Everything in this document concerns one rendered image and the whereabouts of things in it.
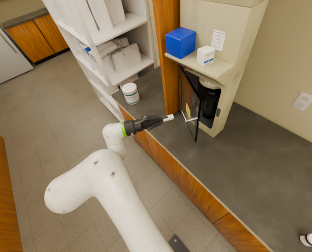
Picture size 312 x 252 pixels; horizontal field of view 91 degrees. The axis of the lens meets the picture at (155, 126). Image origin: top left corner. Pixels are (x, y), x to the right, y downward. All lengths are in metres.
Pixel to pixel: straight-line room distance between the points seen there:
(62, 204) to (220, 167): 0.85
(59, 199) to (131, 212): 0.22
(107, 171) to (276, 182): 0.95
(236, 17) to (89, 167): 0.69
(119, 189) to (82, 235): 1.74
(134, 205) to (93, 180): 0.13
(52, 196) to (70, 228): 1.70
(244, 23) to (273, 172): 0.83
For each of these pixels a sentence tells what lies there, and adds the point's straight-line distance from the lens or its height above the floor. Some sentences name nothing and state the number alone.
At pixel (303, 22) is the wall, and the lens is 1.11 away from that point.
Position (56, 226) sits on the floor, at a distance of 2.38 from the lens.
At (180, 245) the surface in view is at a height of 0.02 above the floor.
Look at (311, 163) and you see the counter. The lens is 1.31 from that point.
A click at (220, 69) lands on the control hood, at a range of 0.74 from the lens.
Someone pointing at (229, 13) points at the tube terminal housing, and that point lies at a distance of 0.73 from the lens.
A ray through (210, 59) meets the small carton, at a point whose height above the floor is 1.53.
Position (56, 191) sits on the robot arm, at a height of 1.48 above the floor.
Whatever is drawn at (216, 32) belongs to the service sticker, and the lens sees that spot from 0.78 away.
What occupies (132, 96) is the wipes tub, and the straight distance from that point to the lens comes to 1.39.
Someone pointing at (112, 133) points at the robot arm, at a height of 1.24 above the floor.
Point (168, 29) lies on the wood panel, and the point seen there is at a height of 1.59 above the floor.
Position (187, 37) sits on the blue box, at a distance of 0.79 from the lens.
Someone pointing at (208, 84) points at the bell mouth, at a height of 1.33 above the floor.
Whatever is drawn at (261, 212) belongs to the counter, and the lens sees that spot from 1.07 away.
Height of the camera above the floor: 1.91
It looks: 52 degrees down
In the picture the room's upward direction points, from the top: 13 degrees counter-clockwise
